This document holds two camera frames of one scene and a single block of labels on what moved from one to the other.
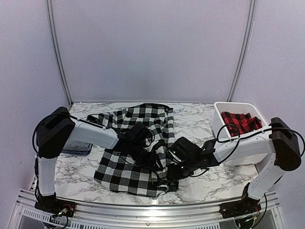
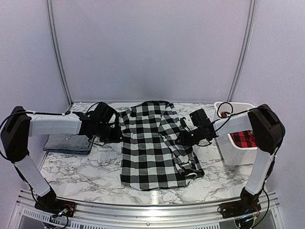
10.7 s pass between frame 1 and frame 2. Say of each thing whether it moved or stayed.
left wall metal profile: stayed
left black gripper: moved
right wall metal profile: stayed
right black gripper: moved
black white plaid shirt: moved
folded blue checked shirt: stayed
